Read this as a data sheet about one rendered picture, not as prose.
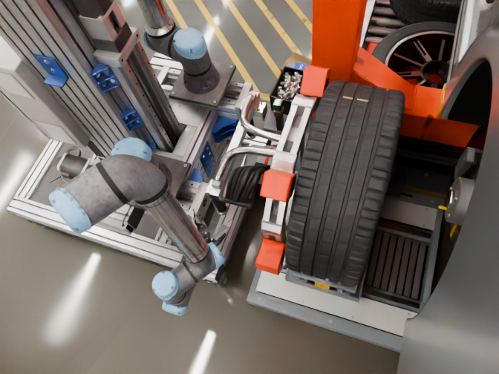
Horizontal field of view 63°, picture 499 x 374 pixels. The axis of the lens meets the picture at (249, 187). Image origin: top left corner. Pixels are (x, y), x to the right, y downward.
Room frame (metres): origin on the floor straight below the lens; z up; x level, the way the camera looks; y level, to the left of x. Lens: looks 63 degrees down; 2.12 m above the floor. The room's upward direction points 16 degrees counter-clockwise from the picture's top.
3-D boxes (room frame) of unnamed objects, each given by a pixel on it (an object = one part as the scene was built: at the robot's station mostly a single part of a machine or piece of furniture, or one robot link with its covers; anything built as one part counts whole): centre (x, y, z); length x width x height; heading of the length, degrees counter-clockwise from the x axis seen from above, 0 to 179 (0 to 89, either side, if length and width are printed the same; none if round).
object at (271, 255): (0.39, -0.01, 0.85); 0.09 x 0.08 x 0.07; 147
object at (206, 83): (1.21, 0.07, 0.87); 0.15 x 0.15 x 0.10
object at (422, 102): (0.92, -0.76, 0.69); 0.52 x 0.17 x 0.35; 57
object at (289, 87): (1.27, -0.32, 0.51); 0.20 x 0.14 x 0.13; 143
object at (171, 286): (0.35, 0.29, 0.95); 0.11 x 0.08 x 0.11; 111
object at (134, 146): (0.80, 0.35, 0.98); 0.13 x 0.12 x 0.14; 111
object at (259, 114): (0.91, -0.09, 0.93); 0.09 x 0.05 x 0.05; 57
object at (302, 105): (0.65, -0.17, 0.85); 0.54 x 0.07 x 0.54; 147
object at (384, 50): (1.16, -1.03, 0.39); 0.66 x 0.66 x 0.24
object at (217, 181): (0.64, -0.01, 1.03); 0.19 x 0.18 x 0.11; 57
